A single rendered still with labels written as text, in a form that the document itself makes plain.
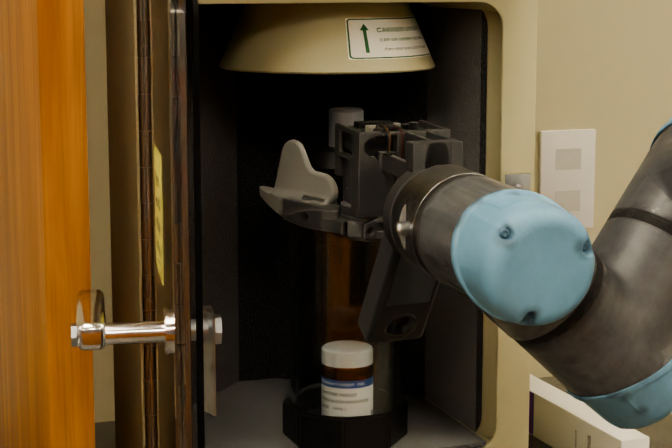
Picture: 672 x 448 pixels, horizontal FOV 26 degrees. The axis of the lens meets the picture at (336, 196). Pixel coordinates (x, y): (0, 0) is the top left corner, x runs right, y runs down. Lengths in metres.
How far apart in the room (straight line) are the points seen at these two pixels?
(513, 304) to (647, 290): 0.11
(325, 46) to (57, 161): 0.26
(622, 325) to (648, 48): 0.83
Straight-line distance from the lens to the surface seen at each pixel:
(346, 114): 1.15
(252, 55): 1.14
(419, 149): 0.98
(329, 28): 1.12
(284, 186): 1.12
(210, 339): 0.79
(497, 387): 1.19
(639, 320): 0.93
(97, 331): 0.79
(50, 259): 0.97
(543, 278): 0.86
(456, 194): 0.91
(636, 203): 0.96
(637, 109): 1.71
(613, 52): 1.69
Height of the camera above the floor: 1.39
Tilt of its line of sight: 9 degrees down
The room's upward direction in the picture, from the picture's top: straight up
